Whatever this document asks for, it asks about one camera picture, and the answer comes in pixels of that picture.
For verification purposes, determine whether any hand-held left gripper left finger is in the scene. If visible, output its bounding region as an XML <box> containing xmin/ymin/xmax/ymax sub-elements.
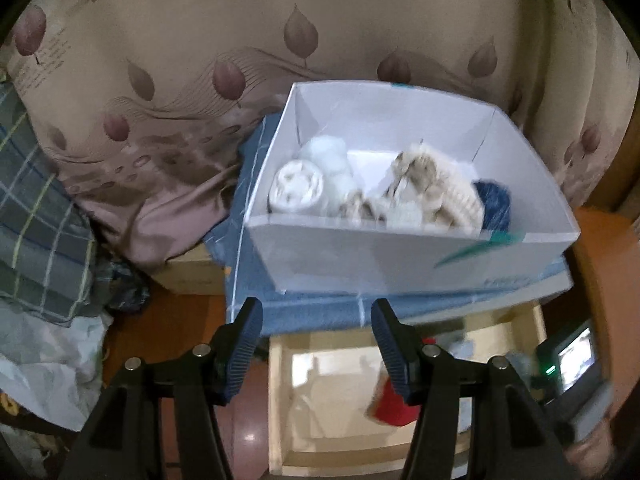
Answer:
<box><xmin>57</xmin><ymin>296</ymin><xmax>264</xmax><ymax>480</ymax></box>

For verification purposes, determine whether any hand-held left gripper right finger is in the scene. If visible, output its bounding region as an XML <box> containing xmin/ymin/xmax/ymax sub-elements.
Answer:
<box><xmin>370</xmin><ymin>298</ymin><xmax>581</xmax><ymax>480</ymax></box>

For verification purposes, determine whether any wooden drawer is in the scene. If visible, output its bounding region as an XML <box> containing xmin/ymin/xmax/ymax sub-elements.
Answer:
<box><xmin>267</xmin><ymin>300</ymin><xmax>548</xmax><ymax>476</ymax></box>

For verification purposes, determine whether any white cardboard box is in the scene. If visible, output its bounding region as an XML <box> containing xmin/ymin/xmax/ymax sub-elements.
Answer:
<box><xmin>243</xmin><ymin>80</ymin><xmax>582</xmax><ymax>297</ymax></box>

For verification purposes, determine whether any fluffy white underwear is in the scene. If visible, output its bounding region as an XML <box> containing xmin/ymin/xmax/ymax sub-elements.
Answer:
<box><xmin>298</xmin><ymin>136</ymin><xmax>358</xmax><ymax>211</ymax></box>

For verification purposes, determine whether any red underwear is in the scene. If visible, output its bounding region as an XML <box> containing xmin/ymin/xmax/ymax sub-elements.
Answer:
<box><xmin>367</xmin><ymin>377</ymin><xmax>423</xmax><ymax>426</ymax></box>

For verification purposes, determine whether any small beige knit underwear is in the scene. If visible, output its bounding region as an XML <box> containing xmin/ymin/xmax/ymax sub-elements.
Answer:
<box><xmin>339</xmin><ymin>191</ymin><xmax>396</xmax><ymax>223</ymax></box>

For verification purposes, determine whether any large beige knit underwear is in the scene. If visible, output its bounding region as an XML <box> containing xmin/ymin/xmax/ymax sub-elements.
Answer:
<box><xmin>382</xmin><ymin>142</ymin><xmax>486</xmax><ymax>233</ymax></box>

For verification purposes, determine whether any smooth white rolled underwear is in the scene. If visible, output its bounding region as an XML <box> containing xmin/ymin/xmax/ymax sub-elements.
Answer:
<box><xmin>268</xmin><ymin>159</ymin><xmax>331</xmax><ymax>216</ymax></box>

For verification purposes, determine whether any dark blue rolled underwear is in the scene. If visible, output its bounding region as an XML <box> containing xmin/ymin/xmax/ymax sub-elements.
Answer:
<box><xmin>472</xmin><ymin>180</ymin><xmax>512</xmax><ymax>235</ymax></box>

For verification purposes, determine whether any person's right hand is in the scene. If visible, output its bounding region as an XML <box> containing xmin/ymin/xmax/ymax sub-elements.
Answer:
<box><xmin>562</xmin><ymin>422</ymin><xmax>621</xmax><ymax>480</ymax></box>

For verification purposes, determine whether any blue checked cloth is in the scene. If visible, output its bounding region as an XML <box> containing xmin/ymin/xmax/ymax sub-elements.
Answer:
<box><xmin>212</xmin><ymin>112</ymin><xmax>573</xmax><ymax>338</ymax></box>

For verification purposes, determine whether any brown cardboard box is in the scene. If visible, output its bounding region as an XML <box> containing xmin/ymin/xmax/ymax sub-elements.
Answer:
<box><xmin>150</xmin><ymin>242</ymin><xmax>226</xmax><ymax>296</ymax></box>

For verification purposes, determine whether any white plastic bag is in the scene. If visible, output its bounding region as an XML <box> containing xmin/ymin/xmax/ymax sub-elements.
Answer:
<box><xmin>0</xmin><ymin>305</ymin><xmax>113</xmax><ymax>433</ymax></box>

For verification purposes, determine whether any grey plaid cloth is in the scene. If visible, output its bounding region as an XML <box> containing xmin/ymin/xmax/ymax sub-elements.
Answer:
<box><xmin>0</xmin><ymin>77</ymin><xmax>151</xmax><ymax>326</ymax></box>

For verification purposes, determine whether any beige leaf-print blanket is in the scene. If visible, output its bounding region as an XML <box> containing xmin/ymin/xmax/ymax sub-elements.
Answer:
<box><xmin>10</xmin><ymin>0</ymin><xmax>636</xmax><ymax>271</ymax></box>

